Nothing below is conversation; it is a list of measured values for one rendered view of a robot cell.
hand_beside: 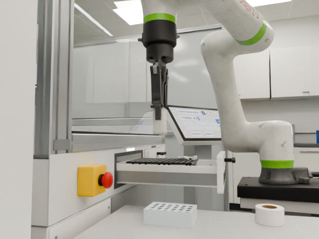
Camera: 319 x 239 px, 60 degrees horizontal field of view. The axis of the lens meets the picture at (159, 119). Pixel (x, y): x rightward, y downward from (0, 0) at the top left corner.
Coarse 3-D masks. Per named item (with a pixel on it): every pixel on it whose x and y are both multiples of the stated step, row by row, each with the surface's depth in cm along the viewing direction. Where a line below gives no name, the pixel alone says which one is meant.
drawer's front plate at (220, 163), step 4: (220, 152) 97; (224, 152) 99; (220, 156) 80; (224, 156) 94; (220, 160) 80; (220, 164) 80; (224, 164) 92; (220, 168) 80; (224, 168) 92; (220, 172) 80; (224, 172) 91; (220, 176) 79; (220, 180) 79; (220, 184) 79; (224, 184) 88; (220, 188) 79; (220, 192) 79
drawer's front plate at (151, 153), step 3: (159, 147) 143; (162, 147) 143; (147, 150) 118; (150, 150) 121; (153, 150) 126; (156, 150) 130; (159, 150) 136; (162, 150) 142; (147, 153) 118; (150, 153) 121; (153, 153) 126; (156, 153) 130; (147, 156) 118; (150, 156) 121; (153, 156) 125; (156, 156) 130; (159, 156) 136; (162, 156) 142
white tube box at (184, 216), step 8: (144, 208) 71; (152, 208) 72; (160, 208) 73; (168, 208) 73; (176, 208) 72; (184, 208) 72; (192, 208) 72; (144, 216) 70; (152, 216) 70; (160, 216) 69; (168, 216) 69; (176, 216) 68; (184, 216) 68; (192, 216) 68; (152, 224) 70; (160, 224) 69; (168, 224) 69; (176, 224) 68; (184, 224) 67; (192, 224) 68
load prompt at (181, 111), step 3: (177, 111) 183; (180, 111) 185; (183, 111) 187; (186, 111) 188; (189, 111) 190; (192, 111) 192; (195, 111) 193; (198, 111) 195; (201, 111) 197; (204, 111) 199; (207, 111) 201; (189, 114) 188; (192, 114) 189; (195, 114) 191; (198, 114) 193; (201, 114) 194; (204, 114) 196; (207, 114) 198
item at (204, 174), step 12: (120, 168) 89; (132, 168) 88; (144, 168) 87; (156, 168) 86; (168, 168) 85; (180, 168) 84; (192, 168) 84; (204, 168) 83; (216, 168) 82; (120, 180) 89; (132, 180) 88; (144, 180) 87; (156, 180) 86; (168, 180) 85; (180, 180) 84; (192, 180) 83; (204, 180) 82; (216, 180) 81
